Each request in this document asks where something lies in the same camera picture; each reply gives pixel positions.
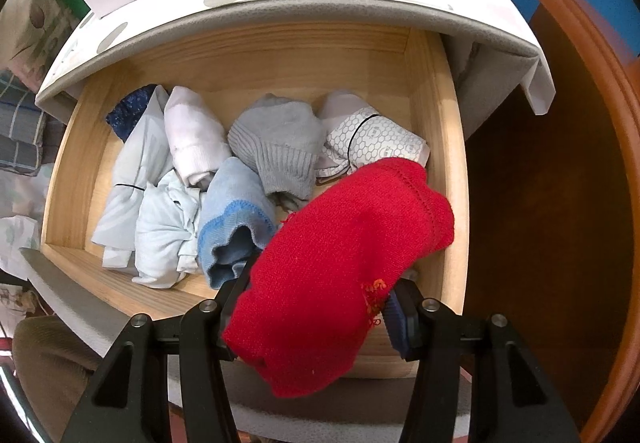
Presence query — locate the beige ribbed cloth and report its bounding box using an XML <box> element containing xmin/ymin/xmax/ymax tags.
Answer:
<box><xmin>12</xmin><ymin>315</ymin><xmax>106</xmax><ymax>424</ymax></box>

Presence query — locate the light blue underwear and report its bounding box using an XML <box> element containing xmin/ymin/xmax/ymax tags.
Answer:
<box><xmin>196</xmin><ymin>156</ymin><xmax>278</xmax><ymax>289</ymax></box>

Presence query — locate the white floral bedding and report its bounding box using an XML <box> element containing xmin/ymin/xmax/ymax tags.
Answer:
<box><xmin>0</xmin><ymin>168</ymin><xmax>51</xmax><ymax>274</ymax></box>

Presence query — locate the floral pink curtain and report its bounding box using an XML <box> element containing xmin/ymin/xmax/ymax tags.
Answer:
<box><xmin>0</xmin><ymin>0</ymin><xmax>81</xmax><ymax>84</ymax></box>

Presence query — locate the wooden drawer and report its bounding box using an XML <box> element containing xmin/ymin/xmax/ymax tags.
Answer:
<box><xmin>20</xmin><ymin>20</ymin><xmax>473</xmax><ymax>429</ymax></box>

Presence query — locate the beige grey underwear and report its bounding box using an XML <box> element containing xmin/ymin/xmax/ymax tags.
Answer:
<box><xmin>317</xmin><ymin>91</ymin><xmax>363</xmax><ymax>128</ymax></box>

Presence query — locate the pale blue underwear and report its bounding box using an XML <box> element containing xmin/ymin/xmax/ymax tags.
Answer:
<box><xmin>131</xmin><ymin>170</ymin><xmax>208</xmax><ymax>289</ymax></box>

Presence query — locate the brown wooden cabinet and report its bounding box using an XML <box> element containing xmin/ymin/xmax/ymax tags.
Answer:
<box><xmin>465</xmin><ymin>0</ymin><xmax>640</xmax><ymax>443</ymax></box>

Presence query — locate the grey plaid quilt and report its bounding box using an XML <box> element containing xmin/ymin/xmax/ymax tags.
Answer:
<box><xmin>0</xmin><ymin>73</ymin><xmax>56</xmax><ymax>174</ymax></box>

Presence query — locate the pale long sock black stripe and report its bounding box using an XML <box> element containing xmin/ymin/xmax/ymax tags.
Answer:
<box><xmin>91</xmin><ymin>85</ymin><xmax>173</xmax><ymax>269</ymax></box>

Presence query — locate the red knitted sock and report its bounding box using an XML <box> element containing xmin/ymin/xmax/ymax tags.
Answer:
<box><xmin>221</xmin><ymin>157</ymin><xmax>456</xmax><ymax>399</ymax></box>

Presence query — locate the grey ribbed underwear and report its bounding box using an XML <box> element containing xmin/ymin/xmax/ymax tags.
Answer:
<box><xmin>227</xmin><ymin>94</ymin><xmax>326</xmax><ymax>211</ymax></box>

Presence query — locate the white underwear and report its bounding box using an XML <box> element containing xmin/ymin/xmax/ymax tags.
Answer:
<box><xmin>164</xmin><ymin>86</ymin><xmax>233</xmax><ymax>188</ymax></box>

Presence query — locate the grey padded nightstand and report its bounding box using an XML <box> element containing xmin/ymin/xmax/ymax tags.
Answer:
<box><xmin>35</xmin><ymin>0</ymin><xmax>541</xmax><ymax>124</ymax></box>

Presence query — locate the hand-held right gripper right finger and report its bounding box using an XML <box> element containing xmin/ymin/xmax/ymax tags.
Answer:
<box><xmin>382</xmin><ymin>273</ymin><xmax>583</xmax><ymax>443</ymax></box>

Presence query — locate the navy blue patterned underwear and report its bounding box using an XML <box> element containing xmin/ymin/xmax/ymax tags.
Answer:
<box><xmin>105</xmin><ymin>84</ymin><xmax>158</xmax><ymax>141</ymax></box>

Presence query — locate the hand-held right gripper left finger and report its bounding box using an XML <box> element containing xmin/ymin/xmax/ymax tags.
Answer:
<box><xmin>60</xmin><ymin>250</ymin><xmax>263</xmax><ymax>443</ymax></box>

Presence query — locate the white patterned sock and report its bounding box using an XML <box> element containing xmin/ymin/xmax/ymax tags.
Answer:
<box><xmin>314</xmin><ymin>107</ymin><xmax>431</xmax><ymax>184</ymax></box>

